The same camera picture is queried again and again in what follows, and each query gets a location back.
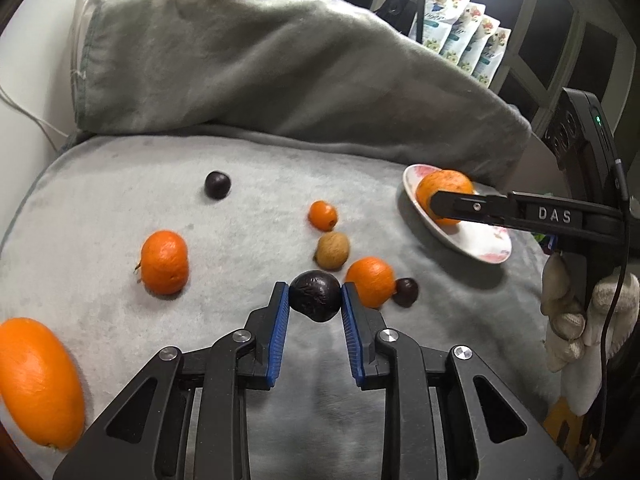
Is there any large oval orange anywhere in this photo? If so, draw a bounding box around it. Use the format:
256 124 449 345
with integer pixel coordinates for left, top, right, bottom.
0 317 87 451

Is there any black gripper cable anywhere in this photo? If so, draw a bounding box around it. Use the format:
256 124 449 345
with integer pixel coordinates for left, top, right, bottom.
595 159 632 476

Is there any white cable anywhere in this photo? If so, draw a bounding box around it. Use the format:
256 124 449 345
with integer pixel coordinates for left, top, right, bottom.
0 82 68 153

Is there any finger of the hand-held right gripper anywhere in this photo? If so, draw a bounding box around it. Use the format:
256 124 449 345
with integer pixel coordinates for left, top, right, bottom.
429 188 518 230

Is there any person's right hand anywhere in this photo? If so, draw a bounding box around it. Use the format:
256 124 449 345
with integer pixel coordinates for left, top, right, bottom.
541 252 640 416

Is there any small orange kumquat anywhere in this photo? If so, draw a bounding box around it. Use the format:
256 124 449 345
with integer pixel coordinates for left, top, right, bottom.
307 200 339 232

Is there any large round orange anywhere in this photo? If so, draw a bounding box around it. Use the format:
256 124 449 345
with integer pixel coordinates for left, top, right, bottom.
416 170 475 227

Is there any white window frame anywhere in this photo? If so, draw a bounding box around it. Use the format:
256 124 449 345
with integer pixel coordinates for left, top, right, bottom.
492 0 637 131

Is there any floral white plate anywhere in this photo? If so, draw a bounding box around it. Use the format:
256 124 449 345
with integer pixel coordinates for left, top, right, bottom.
402 164 513 264

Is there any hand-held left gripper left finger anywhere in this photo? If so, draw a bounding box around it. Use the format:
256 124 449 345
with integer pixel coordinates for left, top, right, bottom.
52 281 292 480

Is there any grey fleece blanket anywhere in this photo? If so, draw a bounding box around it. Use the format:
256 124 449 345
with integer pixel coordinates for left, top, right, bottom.
0 0 566 480

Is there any orange tangerine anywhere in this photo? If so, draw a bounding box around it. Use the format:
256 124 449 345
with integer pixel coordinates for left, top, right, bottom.
134 230 191 296
345 256 397 309

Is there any dark wrinkled passionfruit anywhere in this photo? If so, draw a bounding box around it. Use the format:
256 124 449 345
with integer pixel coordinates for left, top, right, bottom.
290 270 343 323

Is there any tan walnut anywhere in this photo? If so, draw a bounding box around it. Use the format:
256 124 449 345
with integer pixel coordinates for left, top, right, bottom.
314 231 351 270

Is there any white floral refill pouch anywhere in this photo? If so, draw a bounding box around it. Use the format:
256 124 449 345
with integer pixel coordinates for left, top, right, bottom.
410 0 473 45
457 15 502 75
440 2 487 61
472 27 514 92

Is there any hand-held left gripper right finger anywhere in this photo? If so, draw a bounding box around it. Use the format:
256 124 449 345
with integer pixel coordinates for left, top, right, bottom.
341 282 583 480

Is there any small dark plum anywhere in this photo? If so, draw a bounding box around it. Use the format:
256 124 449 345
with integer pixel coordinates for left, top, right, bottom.
204 170 232 200
392 277 420 308

